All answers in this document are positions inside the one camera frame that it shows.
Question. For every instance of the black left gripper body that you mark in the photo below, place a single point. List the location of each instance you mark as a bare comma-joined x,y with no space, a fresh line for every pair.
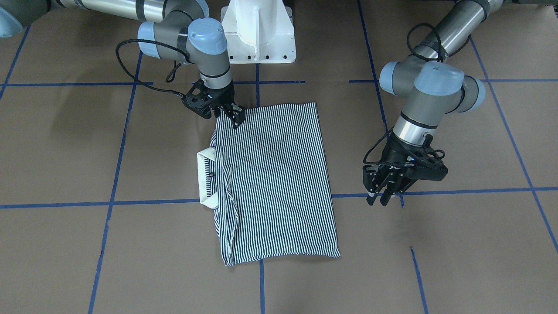
396,156

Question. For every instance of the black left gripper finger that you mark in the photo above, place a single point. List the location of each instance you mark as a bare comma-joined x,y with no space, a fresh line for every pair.
373,192
393,188

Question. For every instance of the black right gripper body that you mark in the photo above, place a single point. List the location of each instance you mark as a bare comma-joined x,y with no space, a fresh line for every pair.
225,100

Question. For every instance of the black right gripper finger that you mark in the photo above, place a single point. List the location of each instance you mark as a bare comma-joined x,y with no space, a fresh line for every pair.
236,114
218,112

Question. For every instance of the blue white striped polo shirt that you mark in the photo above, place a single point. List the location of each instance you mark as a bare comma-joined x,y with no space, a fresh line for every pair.
267,183

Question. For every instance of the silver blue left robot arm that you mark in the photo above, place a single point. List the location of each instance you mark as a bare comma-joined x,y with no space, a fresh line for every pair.
432,89

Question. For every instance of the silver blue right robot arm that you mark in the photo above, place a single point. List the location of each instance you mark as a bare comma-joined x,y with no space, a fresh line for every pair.
178,30

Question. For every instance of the white mounting pedestal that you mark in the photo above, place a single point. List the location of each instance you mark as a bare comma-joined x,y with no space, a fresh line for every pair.
259,31

